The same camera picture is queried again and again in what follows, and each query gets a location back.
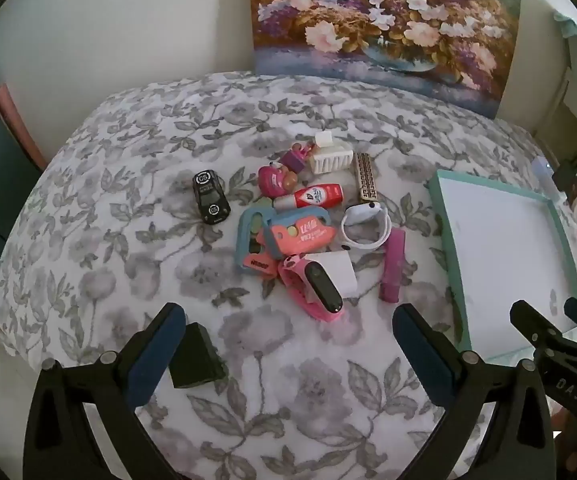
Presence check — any black toy car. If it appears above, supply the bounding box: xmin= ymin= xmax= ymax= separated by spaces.
xmin=192 ymin=169 xmax=231 ymax=225

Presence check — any grey floral blanket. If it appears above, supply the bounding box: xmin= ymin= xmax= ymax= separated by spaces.
xmin=0 ymin=71 xmax=577 ymax=480

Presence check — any teal cardboard box lid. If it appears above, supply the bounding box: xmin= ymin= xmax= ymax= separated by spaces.
xmin=427 ymin=169 xmax=577 ymax=361

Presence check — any white power strip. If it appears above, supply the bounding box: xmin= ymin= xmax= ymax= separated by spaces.
xmin=533 ymin=156 xmax=567 ymax=206

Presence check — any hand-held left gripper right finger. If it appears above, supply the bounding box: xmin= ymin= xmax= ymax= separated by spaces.
xmin=392 ymin=303 xmax=555 ymax=480

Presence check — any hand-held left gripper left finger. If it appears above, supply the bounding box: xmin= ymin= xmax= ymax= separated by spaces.
xmin=24 ymin=302 xmax=188 ymax=480

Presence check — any pink doll head toy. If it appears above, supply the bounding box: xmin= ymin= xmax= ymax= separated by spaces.
xmin=257 ymin=161 xmax=299 ymax=198

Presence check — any pink wooden board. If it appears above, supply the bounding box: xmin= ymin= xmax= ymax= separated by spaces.
xmin=0 ymin=82 xmax=49 ymax=171

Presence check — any white comb brush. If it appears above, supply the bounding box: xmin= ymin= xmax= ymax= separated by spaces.
xmin=310 ymin=131 xmax=354 ymax=175

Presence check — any red and white tube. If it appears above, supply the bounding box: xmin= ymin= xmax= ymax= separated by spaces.
xmin=272 ymin=184 xmax=344 ymax=211

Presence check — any flower painting canvas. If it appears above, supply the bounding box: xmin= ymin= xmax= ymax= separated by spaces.
xmin=248 ymin=0 xmax=523 ymax=120

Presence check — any pink band with black tracker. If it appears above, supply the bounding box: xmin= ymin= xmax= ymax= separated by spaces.
xmin=277 ymin=252 xmax=345 ymax=322

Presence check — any salmon cutter with black label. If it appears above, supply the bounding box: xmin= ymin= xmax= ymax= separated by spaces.
xmin=241 ymin=252 xmax=282 ymax=277

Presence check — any person's right hand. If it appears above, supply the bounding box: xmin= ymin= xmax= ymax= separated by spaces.
xmin=551 ymin=406 xmax=572 ymax=433

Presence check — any black charger adapter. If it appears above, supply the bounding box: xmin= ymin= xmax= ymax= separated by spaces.
xmin=168 ymin=322 xmax=229 ymax=389

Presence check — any magenta plastic case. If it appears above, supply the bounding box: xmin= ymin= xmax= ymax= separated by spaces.
xmin=379 ymin=228 xmax=406 ymax=303

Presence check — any white smart band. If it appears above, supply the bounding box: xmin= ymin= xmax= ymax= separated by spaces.
xmin=341 ymin=200 xmax=391 ymax=252

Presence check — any white charger adapter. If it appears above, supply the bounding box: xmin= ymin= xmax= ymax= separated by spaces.
xmin=313 ymin=251 xmax=358 ymax=298

